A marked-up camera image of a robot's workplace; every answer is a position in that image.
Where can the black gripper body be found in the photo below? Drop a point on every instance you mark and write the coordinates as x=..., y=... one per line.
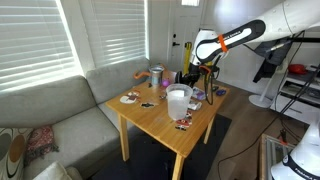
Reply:
x=194, y=70

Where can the white packet with green print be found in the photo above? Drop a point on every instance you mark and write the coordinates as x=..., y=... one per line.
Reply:
x=195, y=105

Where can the translucent plastic container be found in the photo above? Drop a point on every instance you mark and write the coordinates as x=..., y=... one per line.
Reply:
x=178, y=106

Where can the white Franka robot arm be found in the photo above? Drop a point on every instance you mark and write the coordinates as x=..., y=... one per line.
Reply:
x=283, y=20

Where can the black oval case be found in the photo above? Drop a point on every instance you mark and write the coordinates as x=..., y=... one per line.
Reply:
x=178, y=78

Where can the small purple ball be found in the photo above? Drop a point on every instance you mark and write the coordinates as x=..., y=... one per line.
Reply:
x=165, y=82

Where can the small blue object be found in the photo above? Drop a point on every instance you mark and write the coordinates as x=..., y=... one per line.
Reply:
x=221, y=92

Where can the small metal keys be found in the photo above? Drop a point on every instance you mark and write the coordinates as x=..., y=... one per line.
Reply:
x=162, y=96

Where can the metal tumbler cup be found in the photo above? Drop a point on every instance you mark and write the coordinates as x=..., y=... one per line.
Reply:
x=156, y=78

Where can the small snack packet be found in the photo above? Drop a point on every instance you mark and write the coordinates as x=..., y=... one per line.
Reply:
x=183, y=123

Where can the small black sticker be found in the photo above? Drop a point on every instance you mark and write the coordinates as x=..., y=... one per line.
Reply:
x=147, y=104

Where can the orange octopus plush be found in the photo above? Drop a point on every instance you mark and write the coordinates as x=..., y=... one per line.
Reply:
x=141, y=74

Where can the white entrance door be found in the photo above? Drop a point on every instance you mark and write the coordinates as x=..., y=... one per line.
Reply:
x=185, y=23

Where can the light wooden table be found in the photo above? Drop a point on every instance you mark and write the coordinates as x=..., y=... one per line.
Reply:
x=156, y=123

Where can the white stand with round base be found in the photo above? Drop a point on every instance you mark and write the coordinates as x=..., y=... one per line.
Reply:
x=260, y=101

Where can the narrow white window blinds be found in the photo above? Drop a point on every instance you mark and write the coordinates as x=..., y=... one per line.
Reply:
x=116, y=30

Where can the dark floor rug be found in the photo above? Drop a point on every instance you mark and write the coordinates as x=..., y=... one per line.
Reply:
x=150, y=163

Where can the white shelf unit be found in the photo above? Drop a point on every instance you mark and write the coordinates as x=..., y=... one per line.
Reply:
x=288, y=107

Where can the glass sided box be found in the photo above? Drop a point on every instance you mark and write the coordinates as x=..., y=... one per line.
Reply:
x=266, y=150

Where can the red object on shelf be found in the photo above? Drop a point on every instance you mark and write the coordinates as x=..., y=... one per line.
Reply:
x=297, y=69

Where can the grey fabric sofa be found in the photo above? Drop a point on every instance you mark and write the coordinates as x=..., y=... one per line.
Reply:
x=66, y=100

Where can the red patterned cloth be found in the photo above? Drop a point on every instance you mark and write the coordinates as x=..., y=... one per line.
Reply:
x=40, y=141

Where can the wide white window blinds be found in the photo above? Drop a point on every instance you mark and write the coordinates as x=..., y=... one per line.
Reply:
x=33, y=40

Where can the plain white cushion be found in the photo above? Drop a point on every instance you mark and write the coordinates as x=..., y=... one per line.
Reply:
x=55, y=171

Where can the retro patterned cushion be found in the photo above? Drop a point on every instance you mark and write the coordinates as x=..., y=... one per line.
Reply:
x=11, y=153

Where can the yellow post with black cap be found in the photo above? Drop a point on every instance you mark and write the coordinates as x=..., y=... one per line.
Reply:
x=187, y=55

